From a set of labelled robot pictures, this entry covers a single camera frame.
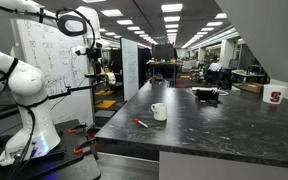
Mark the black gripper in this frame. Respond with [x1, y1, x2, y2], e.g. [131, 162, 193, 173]
[89, 47, 104, 73]

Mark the white ceramic mug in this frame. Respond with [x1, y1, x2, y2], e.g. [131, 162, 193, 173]
[150, 102, 168, 122]

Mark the narrow white partition board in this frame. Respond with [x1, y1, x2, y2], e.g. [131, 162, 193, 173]
[120, 37, 140, 103]

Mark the large written whiteboard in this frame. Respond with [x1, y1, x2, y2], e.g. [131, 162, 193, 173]
[12, 18, 95, 128]

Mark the ceiling light panel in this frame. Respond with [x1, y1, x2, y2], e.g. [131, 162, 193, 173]
[160, 3, 184, 13]
[100, 8, 124, 18]
[116, 19, 134, 26]

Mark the yellow floor mat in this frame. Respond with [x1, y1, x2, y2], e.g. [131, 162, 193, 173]
[95, 99, 117, 110]

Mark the black monitor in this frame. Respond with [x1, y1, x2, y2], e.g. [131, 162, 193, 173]
[152, 44, 177, 61]

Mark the red and white marker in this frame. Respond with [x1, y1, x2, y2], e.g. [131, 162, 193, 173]
[133, 118, 149, 129]

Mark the black breadboard robot table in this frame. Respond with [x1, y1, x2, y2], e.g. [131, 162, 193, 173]
[0, 119, 102, 180]

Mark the black pop-up power outlet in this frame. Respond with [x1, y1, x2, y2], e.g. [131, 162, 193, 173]
[195, 88, 220, 103]

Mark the brown cardboard box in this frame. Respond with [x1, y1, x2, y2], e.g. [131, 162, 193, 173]
[240, 81, 264, 94]

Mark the white cup with red logo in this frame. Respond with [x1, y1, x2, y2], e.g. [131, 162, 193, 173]
[262, 83, 287, 105]

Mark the black camera mount rod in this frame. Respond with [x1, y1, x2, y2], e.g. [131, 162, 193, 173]
[47, 84, 97, 101]

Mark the orange handled clamp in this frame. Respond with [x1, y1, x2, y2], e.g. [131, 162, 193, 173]
[67, 123, 88, 135]
[73, 137, 97, 155]

